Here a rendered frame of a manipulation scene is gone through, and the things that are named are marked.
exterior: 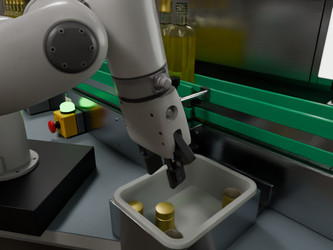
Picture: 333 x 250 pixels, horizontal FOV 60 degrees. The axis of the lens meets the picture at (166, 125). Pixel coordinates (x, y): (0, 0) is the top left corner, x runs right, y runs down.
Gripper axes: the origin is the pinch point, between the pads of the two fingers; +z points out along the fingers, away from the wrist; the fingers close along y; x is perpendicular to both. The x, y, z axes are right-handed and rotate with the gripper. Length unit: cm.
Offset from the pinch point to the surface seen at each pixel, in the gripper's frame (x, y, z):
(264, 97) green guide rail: -30.3, -0.7, 2.3
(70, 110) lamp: -6, 51, 8
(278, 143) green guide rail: -21.6, -8.7, 5.9
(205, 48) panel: -40.8, 23.9, -2.1
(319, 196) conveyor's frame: -18.2, -18.4, 11.4
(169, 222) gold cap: 2.9, -1.6, 9.8
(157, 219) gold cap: 4.1, 0.0, 9.1
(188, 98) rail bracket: -16.8, 9.4, -1.9
